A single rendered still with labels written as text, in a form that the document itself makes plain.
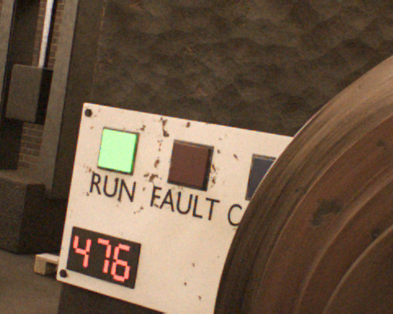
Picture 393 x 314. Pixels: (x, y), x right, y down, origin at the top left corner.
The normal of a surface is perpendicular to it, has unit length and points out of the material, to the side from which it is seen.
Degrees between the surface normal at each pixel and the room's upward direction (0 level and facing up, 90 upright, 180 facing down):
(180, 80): 90
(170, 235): 90
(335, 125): 90
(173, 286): 90
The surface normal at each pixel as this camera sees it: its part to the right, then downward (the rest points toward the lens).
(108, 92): -0.46, -0.03
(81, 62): 0.78, 0.14
